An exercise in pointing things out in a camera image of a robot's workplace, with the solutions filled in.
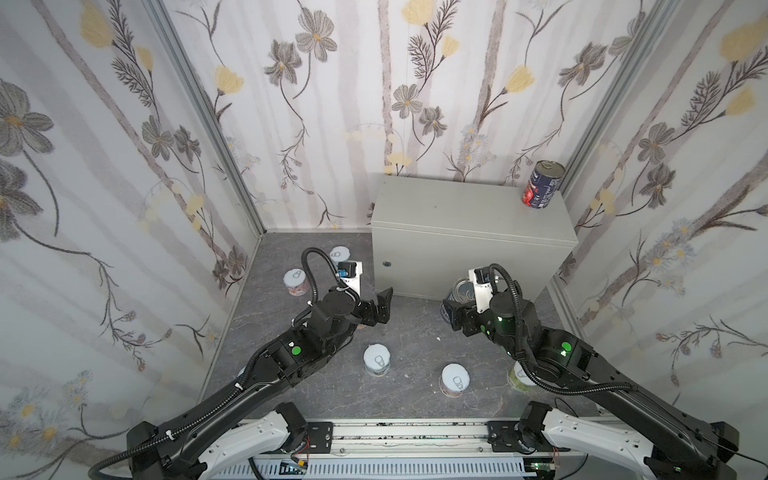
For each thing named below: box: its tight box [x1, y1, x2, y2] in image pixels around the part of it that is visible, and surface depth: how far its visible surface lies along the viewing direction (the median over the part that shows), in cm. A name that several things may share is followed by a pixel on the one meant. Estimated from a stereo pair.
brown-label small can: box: [439, 362, 470, 399], surface depth 80 cm
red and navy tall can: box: [521, 160, 566, 209], surface depth 76 cm
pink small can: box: [283, 268, 310, 297], surface depth 101 cm
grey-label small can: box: [363, 343, 391, 377], surface depth 84 cm
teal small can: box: [329, 246, 351, 265], surface depth 109 cm
